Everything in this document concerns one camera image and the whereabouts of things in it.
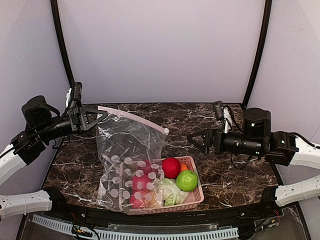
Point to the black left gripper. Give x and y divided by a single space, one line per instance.
75 119

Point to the green apple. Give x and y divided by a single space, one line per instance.
187 180

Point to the clear zip top bag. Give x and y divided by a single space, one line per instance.
129 148

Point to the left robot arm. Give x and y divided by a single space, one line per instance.
43 124

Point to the red apple front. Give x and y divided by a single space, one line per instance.
140 199

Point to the yellow fruit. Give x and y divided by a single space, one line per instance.
152 201

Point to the black front rail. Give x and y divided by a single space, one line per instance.
243 217

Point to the orange fruit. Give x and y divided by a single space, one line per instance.
183 167

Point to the pale green cabbage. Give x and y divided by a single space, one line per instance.
169 193

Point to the white cable duct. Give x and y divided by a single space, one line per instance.
137 232

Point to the red fruit back left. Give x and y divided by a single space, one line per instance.
149 167

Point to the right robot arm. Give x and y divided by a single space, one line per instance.
279 148

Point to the black frame post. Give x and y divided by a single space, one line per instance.
258 54
61 41

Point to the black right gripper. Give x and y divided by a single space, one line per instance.
215 141

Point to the black right frame post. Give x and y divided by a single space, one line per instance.
258 54

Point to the black left frame post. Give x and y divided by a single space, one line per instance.
61 41

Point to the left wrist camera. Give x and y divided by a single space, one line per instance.
74 95

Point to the red fruit middle left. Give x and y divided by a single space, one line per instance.
140 183

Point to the red ball fruit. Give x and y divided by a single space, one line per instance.
171 167

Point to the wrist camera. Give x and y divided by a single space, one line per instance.
223 115
74 95

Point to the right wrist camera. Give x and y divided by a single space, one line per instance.
223 115

